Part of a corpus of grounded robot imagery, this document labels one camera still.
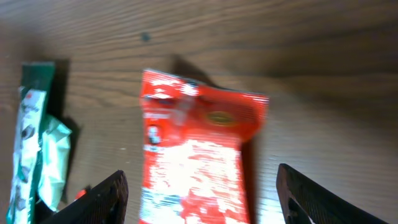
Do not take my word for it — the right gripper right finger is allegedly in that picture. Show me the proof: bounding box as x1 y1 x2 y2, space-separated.
276 164 385 224

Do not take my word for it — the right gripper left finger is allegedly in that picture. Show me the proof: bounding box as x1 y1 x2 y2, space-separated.
43 170 129 224

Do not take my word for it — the light green wipes pack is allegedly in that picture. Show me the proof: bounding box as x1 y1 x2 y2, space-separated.
37 115 72 212

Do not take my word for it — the red snack bag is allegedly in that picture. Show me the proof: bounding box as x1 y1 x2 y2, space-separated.
139 69 269 224

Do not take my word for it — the red stick sachet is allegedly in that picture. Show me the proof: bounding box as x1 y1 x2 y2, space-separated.
75 189 87 200

